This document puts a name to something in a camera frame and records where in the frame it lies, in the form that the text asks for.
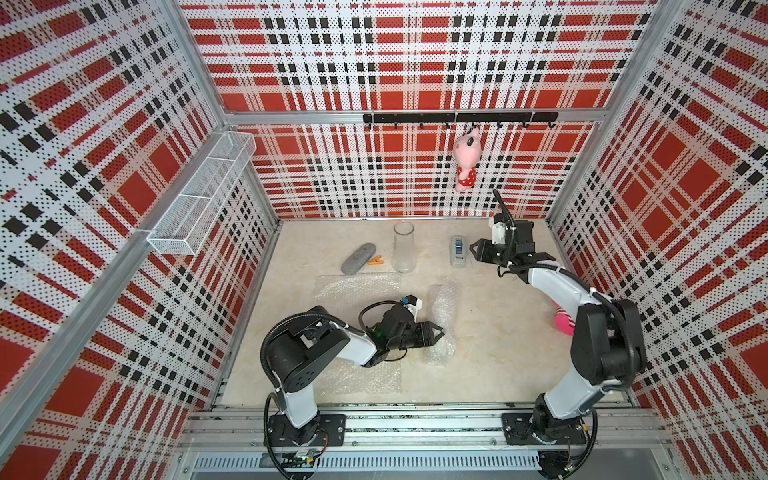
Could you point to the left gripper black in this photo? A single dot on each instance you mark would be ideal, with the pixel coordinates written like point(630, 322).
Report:
point(424, 337)

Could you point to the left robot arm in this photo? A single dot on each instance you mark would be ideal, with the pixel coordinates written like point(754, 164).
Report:
point(297, 350)

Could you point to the bubble wrap sheet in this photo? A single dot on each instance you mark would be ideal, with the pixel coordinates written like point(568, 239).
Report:
point(344, 297)
point(444, 298)

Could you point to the black hook rail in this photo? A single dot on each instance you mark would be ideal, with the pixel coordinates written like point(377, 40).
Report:
point(524, 118)

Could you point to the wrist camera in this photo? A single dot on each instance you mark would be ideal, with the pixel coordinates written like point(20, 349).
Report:
point(412, 303)
point(500, 228)

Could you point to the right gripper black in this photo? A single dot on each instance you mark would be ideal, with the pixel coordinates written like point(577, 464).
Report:
point(482, 250)

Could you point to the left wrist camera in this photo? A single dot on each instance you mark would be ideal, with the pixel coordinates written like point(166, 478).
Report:
point(412, 303)

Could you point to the clear glass vase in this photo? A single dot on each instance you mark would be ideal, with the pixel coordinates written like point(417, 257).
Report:
point(404, 256)

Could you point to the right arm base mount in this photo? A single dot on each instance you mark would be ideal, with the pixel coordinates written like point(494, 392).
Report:
point(529, 428)

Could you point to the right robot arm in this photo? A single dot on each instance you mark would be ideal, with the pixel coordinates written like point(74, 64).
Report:
point(607, 348)

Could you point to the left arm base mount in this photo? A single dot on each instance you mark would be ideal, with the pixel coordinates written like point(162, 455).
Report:
point(323, 430)

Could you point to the grey oval case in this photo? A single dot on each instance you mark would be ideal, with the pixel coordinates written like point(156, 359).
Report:
point(358, 259)

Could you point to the pink white owl plush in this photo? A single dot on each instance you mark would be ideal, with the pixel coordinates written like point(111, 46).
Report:
point(564, 322)

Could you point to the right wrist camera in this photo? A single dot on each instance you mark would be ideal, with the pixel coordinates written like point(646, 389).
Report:
point(500, 228)

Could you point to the hanging pink plush toy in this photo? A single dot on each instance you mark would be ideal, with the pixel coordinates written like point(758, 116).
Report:
point(467, 152)

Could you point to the white wire mesh basket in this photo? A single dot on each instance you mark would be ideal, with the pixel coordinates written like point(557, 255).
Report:
point(185, 225)

